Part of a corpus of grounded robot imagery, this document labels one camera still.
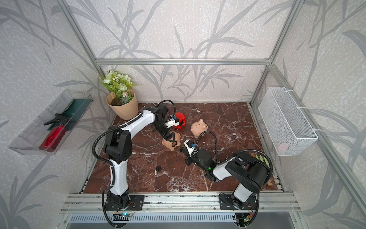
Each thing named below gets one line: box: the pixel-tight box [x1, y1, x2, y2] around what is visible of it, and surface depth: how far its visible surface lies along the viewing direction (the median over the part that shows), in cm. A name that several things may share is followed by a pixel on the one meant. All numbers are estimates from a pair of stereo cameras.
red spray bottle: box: [39, 113, 70, 153], surface depth 61 cm
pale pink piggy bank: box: [190, 118, 209, 138], surface depth 97 cm
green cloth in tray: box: [47, 98, 93, 132], surface depth 70 cm
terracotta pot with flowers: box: [100, 69, 140, 120], surface depth 101 cm
